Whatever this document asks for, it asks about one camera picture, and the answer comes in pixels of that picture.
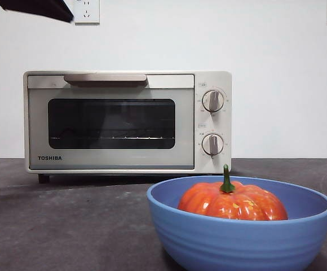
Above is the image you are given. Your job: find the glass oven door with handle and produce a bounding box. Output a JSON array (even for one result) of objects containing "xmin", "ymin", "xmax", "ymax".
[{"xmin": 27, "ymin": 74, "xmax": 195, "ymax": 171}]

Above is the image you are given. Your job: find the orange pumpkin with green stem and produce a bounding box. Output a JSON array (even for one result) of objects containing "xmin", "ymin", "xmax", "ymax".
[{"xmin": 177, "ymin": 164, "xmax": 289, "ymax": 222}]

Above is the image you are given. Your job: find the blue ribbed bowl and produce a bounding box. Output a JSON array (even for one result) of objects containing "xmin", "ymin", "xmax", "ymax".
[{"xmin": 147, "ymin": 175, "xmax": 327, "ymax": 271}]

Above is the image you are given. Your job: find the white Toshiba toaster oven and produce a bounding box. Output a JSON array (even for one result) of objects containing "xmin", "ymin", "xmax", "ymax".
[{"xmin": 22, "ymin": 70, "xmax": 233, "ymax": 184}]

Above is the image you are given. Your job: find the white oven knob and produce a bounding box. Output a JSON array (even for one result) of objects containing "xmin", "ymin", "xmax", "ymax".
[
  {"xmin": 202, "ymin": 133, "xmax": 225, "ymax": 156},
  {"xmin": 202, "ymin": 89, "xmax": 225, "ymax": 113}
]

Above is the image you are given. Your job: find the white wall socket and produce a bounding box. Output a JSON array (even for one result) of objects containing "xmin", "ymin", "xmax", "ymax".
[{"xmin": 73, "ymin": 0, "xmax": 101, "ymax": 25}]

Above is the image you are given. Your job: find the metal wire oven rack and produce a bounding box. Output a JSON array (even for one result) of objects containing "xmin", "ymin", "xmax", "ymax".
[{"xmin": 49, "ymin": 136, "xmax": 175, "ymax": 141}]

